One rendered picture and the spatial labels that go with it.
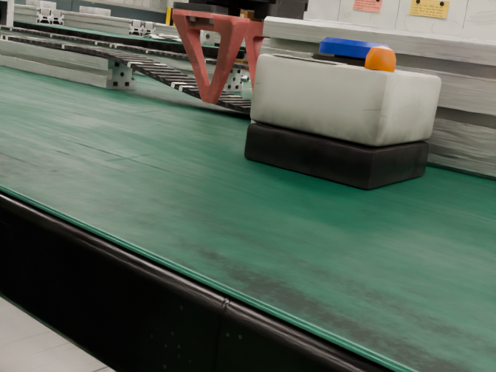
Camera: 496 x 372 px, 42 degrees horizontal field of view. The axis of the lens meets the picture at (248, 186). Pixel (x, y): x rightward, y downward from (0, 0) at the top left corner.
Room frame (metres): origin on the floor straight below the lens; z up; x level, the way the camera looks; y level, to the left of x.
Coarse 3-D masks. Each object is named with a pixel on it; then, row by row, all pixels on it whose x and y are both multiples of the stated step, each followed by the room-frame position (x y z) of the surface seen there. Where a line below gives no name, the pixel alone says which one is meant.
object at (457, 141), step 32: (288, 32) 0.49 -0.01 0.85; (320, 32) 0.48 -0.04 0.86; (352, 32) 0.46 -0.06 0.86; (384, 32) 0.45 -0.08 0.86; (416, 32) 0.44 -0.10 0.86; (416, 64) 0.45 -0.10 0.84; (448, 64) 0.44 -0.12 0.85; (480, 64) 0.42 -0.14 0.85; (448, 96) 0.42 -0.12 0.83; (480, 96) 0.41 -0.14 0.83; (448, 128) 0.42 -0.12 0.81; (480, 128) 0.41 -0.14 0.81; (448, 160) 0.42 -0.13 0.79; (480, 160) 0.41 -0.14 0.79
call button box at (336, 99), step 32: (256, 64) 0.36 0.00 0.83; (288, 64) 0.35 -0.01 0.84; (320, 64) 0.34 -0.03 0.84; (352, 64) 0.35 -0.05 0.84; (256, 96) 0.36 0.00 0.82; (288, 96) 0.35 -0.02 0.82; (320, 96) 0.34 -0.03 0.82; (352, 96) 0.33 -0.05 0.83; (384, 96) 0.32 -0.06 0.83; (416, 96) 0.35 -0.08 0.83; (256, 128) 0.36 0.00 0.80; (288, 128) 0.35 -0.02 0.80; (320, 128) 0.34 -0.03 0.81; (352, 128) 0.33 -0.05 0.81; (384, 128) 0.32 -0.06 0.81; (416, 128) 0.36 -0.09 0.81; (256, 160) 0.36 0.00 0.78; (288, 160) 0.34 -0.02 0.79; (320, 160) 0.33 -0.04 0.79; (352, 160) 0.32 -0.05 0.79; (384, 160) 0.33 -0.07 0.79; (416, 160) 0.37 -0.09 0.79
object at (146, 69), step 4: (136, 68) 0.62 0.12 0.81; (140, 68) 0.62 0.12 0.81; (144, 68) 0.62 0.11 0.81; (148, 68) 0.63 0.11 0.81; (152, 68) 0.63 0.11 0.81; (156, 68) 0.64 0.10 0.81; (160, 68) 0.64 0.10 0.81; (164, 68) 0.65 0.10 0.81; (168, 68) 0.65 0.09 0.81; (172, 68) 0.66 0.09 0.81; (144, 72) 0.61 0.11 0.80; (172, 72) 0.64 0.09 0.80; (176, 72) 0.65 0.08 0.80; (180, 72) 0.65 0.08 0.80
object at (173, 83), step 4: (160, 80) 0.60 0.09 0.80; (164, 80) 0.60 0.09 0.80; (168, 80) 0.60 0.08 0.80; (172, 80) 0.60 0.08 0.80; (176, 80) 0.61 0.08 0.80; (180, 80) 0.61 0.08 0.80; (184, 80) 0.61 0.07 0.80; (188, 80) 0.62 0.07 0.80; (192, 80) 0.63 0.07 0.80; (168, 84) 0.59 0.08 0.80; (172, 84) 0.59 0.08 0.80; (176, 84) 0.59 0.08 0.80; (180, 84) 0.59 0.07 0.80; (184, 84) 0.60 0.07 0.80; (188, 84) 0.60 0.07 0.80; (192, 84) 0.61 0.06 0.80; (196, 84) 0.61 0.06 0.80; (176, 88) 0.59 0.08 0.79
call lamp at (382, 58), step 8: (376, 48) 0.33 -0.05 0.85; (384, 48) 0.33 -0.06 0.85; (368, 56) 0.33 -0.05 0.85; (376, 56) 0.32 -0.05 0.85; (384, 56) 0.32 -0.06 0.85; (392, 56) 0.33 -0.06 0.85; (368, 64) 0.33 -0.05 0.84; (376, 64) 0.32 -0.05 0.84; (384, 64) 0.32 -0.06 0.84; (392, 64) 0.33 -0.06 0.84
